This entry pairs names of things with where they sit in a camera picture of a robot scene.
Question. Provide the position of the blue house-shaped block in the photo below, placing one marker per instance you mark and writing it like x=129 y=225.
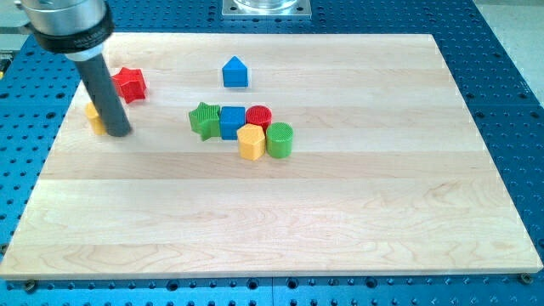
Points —
x=235 y=74

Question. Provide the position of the red cylinder block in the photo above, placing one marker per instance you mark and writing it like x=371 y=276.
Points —
x=259 y=115

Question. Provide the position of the light wooden board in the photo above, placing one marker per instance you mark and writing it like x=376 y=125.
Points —
x=388 y=174

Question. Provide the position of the blue cube block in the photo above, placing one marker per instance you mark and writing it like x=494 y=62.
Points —
x=231 y=119

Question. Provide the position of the clear acrylic robot base plate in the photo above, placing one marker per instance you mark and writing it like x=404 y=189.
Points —
x=243 y=8

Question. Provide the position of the red star block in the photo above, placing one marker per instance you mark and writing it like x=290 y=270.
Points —
x=129 y=84

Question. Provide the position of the green cylinder block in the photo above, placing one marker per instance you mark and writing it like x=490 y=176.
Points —
x=279 y=136

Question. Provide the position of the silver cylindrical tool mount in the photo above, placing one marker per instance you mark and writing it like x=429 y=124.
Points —
x=74 y=28

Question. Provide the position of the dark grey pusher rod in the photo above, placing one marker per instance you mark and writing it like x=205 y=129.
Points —
x=97 y=81

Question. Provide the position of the yellow block behind rod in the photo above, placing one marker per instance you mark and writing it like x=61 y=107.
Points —
x=94 y=119

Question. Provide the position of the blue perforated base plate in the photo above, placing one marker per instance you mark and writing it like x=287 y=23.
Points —
x=39 y=86

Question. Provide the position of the yellow pentagon block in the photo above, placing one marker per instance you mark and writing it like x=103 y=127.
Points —
x=251 y=141

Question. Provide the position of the green star block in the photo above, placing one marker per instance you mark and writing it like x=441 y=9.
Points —
x=204 y=120

